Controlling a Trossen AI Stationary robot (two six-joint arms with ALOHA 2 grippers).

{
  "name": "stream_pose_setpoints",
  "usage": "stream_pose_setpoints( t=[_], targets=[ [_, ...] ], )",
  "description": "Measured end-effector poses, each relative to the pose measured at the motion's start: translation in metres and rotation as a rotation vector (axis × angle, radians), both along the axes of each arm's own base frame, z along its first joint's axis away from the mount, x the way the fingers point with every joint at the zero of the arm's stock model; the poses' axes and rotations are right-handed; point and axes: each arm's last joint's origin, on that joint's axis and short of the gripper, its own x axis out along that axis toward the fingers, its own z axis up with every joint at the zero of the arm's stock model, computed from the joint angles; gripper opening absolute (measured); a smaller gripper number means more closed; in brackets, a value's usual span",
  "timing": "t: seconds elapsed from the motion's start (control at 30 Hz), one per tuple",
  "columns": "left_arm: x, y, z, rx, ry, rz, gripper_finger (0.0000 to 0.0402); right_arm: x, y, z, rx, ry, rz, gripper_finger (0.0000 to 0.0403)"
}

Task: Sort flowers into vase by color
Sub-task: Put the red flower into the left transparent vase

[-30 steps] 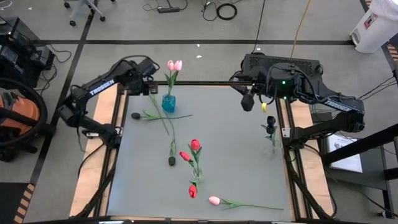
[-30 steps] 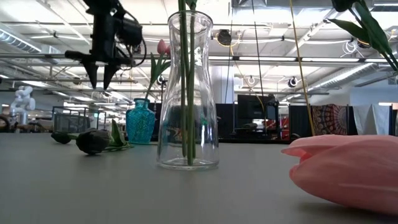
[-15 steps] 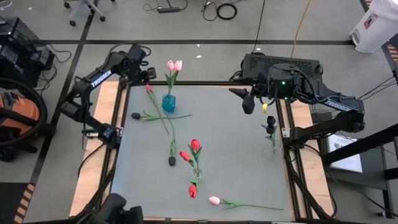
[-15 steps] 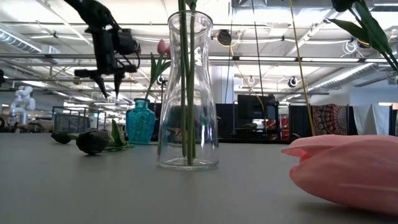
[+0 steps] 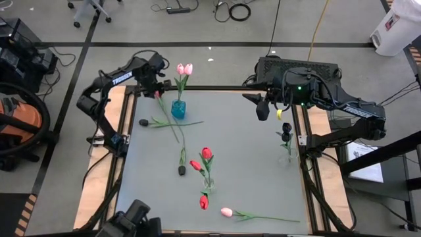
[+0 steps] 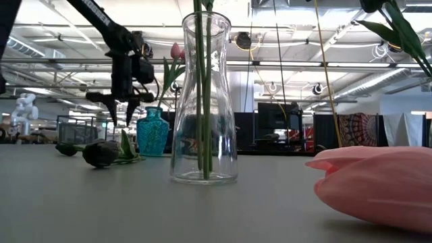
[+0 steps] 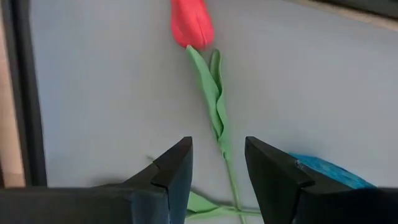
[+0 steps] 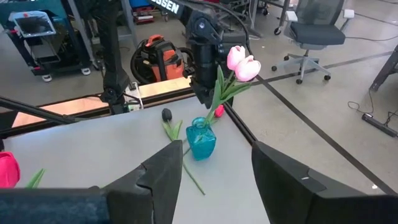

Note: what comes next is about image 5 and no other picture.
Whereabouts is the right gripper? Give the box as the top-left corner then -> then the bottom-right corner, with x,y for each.
242,83 -> 287,122

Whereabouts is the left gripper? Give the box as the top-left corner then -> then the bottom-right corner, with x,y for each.
139,63 -> 173,99

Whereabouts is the red tulip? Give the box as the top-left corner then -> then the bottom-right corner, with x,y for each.
199,189 -> 211,211
189,160 -> 210,185
200,147 -> 214,188
153,90 -> 181,144

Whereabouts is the blue glass vase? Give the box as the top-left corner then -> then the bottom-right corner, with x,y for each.
170,98 -> 187,120

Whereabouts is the clear glass vase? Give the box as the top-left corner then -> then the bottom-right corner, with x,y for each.
278,147 -> 299,167
202,177 -> 216,194

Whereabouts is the black perforated computer case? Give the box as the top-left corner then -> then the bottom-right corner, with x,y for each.
255,55 -> 343,99

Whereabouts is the grey table mat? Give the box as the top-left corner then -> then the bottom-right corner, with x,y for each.
112,88 -> 309,235

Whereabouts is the grey office chair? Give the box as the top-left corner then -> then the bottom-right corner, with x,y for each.
67,0 -> 122,29

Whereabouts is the white paper booklet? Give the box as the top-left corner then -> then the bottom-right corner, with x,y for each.
345,142 -> 385,184

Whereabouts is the black blocky device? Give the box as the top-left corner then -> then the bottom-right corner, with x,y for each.
95,199 -> 162,237

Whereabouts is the orange shop vacuum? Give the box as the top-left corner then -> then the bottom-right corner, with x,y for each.
0,93 -> 60,172

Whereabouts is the black metal stand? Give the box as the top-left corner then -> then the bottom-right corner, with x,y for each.
340,130 -> 421,231

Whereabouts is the glass-sided black computer tower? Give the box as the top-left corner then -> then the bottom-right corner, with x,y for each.
0,18 -> 59,75

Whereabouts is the white waste bin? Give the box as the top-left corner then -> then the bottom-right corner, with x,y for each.
370,0 -> 421,57

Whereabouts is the black hazard-striped floor mat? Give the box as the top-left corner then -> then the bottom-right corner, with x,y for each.
0,192 -> 37,237

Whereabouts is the black hanging cable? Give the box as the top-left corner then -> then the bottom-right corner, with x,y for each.
265,0 -> 283,57

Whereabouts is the black floor cable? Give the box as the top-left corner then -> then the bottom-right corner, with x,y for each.
213,0 -> 231,23
150,0 -> 200,13
371,80 -> 421,111
36,45 -> 77,99

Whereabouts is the coiled black cable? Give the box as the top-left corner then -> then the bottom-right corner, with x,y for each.
228,3 -> 253,22

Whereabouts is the yellow hanging cable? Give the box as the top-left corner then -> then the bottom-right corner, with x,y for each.
307,0 -> 331,63

